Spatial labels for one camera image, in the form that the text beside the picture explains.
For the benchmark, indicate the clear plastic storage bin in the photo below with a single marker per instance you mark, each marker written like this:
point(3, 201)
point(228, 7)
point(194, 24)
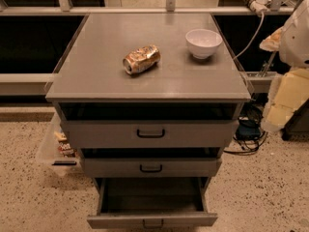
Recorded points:
point(49, 156)

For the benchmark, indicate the metal rail frame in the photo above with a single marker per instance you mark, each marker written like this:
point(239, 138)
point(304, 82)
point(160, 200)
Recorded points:
point(145, 7)

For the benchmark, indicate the grey top drawer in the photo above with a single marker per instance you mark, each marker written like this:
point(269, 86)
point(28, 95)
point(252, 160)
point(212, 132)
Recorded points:
point(149, 133)

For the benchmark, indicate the grey drawer cabinet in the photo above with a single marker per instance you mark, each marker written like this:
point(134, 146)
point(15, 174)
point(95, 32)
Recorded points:
point(142, 109)

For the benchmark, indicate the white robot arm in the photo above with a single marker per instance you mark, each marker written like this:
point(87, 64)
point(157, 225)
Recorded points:
point(288, 92)

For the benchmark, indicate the grey drawer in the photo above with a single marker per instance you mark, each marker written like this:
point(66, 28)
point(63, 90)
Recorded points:
point(151, 203)
point(149, 133)
point(150, 162)

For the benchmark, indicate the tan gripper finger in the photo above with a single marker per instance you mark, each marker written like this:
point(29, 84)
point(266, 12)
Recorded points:
point(272, 42)

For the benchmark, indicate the snack packet in bin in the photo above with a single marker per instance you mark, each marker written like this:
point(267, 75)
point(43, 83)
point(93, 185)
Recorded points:
point(64, 146)

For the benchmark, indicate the grey bottom drawer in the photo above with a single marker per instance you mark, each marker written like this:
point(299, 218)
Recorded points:
point(151, 203)

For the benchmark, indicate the white power strip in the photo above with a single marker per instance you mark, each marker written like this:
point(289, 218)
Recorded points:
point(257, 6)

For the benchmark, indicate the white ceramic bowl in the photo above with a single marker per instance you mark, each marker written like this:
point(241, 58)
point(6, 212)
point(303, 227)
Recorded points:
point(202, 43)

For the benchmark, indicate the grey middle drawer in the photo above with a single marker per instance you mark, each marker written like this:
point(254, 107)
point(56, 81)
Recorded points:
point(150, 162)

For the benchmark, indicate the crushed orange soda can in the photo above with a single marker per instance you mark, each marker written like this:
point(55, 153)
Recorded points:
point(139, 60)

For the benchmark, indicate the blue box on floor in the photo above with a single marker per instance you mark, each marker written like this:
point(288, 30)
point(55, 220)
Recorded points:
point(248, 130)

